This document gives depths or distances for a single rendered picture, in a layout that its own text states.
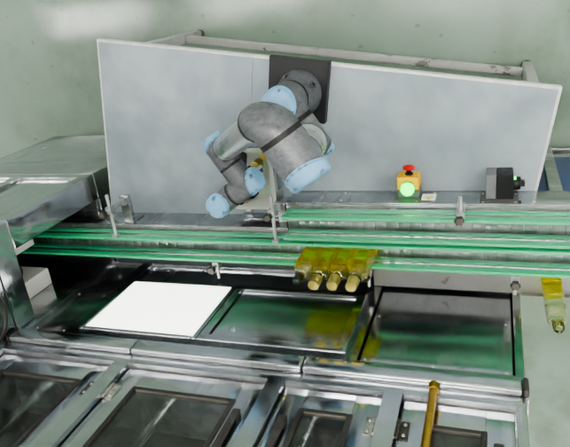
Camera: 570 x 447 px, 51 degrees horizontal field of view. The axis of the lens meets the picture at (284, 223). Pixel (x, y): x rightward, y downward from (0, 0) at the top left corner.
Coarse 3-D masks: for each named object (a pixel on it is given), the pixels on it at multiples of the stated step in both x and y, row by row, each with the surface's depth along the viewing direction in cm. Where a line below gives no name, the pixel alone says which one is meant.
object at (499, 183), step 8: (488, 168) 188; (504, 168) 186; (512, 168) 186; (488, 176) 182; (496, 176) 185; (504, 176) 181; (512, 176) 180; (488, 184) 183; (496, 184) 183; (504, 184) 182; (512, 184) 181; (488, 192) 184; (496, 192) 184; (504, 192) 183; (512, 192) 182
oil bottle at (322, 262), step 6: (324, 252) 193; (330, 252) 193; (318, 258) 189; (324, 258) 189; (330, 258) 189; (312, 264) 187; (318, 264) 186; (324, 264) 185; (312, 270) 186; (318, 270) 185; (324, 270) 184; (324, 276) 185
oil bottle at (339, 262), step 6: (336, 252) 192; (342, 252) 191; (348, 252) 190; (354, 252) 192; (336, 258) 187; (342, 258) 187; (348, 258) 187; (330, 264) 185; (336, 264) 184; (342, 264) 183; (330, 270) 184; (336, 270) 183; (342, 270) 182; (342, 276) 183
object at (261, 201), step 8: (248, 152) 204; (256, 152) 211; (248, 160) 213; (264, 168) 213; (272, 168) 205; (264, 176) 214; (272, 176) 205; (272, 184) 206; (264, 192) 216; (272, 192) 207; (256, 200) 216; (264, 200) 215; (240, 208) 214; (248, 208) 213; (256, 208) 212; (264, 208) 211
